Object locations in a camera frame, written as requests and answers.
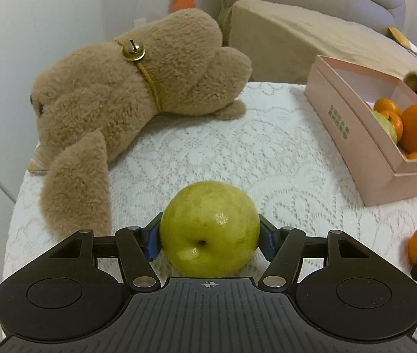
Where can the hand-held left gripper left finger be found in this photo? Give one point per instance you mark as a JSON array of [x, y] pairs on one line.
[[152, 244]]

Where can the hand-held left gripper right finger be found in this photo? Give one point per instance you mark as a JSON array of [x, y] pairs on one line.
[[265, 244]]

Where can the small green guava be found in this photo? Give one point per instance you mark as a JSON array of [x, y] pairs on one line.
[[208, 224]]

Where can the large green guava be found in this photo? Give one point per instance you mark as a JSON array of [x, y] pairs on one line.
[[386, 132]]

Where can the pink cardboard box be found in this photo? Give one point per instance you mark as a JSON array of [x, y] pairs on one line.
[[370, 81]]

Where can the white lace tablecloth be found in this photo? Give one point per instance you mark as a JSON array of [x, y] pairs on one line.
[[267, 154]]

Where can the pink box lid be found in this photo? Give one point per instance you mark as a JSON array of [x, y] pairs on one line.
[[340, 147]]

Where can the brown plush toy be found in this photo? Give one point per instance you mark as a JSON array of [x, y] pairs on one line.
[[101, 92]]

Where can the yellow packet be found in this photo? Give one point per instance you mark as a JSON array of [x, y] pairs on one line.
[[401, 36]]

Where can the white wall switch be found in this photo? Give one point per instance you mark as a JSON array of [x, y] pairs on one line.
[[140, 22]]

